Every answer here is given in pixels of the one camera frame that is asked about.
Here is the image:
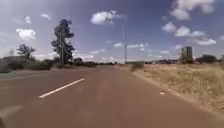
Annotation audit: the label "tall street light pole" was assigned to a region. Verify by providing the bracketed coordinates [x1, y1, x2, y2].
[121, 22, 128, 65]

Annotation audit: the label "dry roadside bush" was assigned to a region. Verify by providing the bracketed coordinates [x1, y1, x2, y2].
[130, 62, 145, 72]

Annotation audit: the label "dry yellow grass verge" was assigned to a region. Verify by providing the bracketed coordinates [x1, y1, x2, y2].
[120, 62, 224, 114]

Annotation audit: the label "white dashed centre line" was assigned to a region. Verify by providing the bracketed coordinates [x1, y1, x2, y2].
[38, 77, 86, 100]

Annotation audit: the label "tall dark tree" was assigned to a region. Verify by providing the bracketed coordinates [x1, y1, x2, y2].
[50, 18, 76, 66]

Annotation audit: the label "row of dark bushes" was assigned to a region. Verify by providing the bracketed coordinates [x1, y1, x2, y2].
[0, 55, 101, 74]

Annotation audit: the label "small dark tree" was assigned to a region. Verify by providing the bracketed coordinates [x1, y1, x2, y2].
[16, 43, 36, 61]

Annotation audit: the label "unfinished tower building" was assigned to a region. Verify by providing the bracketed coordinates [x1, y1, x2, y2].
[179, 46, 194, 65]

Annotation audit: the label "distant low buildings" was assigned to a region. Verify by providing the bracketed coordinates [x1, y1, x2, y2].
[126, 58, 181, 65]

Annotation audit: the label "reddish brown asphalt road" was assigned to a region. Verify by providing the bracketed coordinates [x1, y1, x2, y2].
[0, 64, 224, 128]

